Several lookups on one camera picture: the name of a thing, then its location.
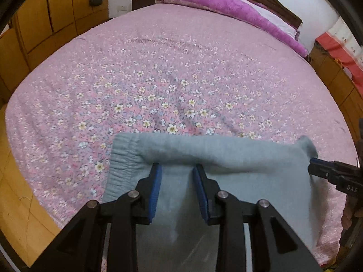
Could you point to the dark wooden headboard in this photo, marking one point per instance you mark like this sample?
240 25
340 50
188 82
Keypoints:
286 12

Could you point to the floral red and white curtain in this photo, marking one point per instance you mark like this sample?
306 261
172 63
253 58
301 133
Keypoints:
331 41

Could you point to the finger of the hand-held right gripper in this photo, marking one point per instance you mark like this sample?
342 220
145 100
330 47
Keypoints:
320 170

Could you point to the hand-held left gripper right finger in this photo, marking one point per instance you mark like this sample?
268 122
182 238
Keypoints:
200 192

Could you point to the bed with pink floral sheet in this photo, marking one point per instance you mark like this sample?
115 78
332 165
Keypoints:
170 76

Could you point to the white wall socket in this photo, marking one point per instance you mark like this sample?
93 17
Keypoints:
122 8

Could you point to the purple plush blanket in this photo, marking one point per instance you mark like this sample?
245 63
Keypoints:
227 5

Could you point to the black device on wardrobe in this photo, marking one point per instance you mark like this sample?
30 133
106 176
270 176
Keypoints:
95 1

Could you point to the grey-blue fleece pants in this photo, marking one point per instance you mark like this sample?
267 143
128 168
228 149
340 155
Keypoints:
227 153

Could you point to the wooden drawer cabinet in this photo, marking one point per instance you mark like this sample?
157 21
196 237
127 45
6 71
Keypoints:
340 85

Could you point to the person's right hand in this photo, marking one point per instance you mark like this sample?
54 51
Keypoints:
348 212

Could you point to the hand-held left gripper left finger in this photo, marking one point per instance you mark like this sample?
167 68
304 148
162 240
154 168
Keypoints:
156 189

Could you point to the wooden wardrobe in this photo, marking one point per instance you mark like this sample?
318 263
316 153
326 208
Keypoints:
62 2

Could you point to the white pillow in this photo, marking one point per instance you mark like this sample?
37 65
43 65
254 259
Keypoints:
272 19

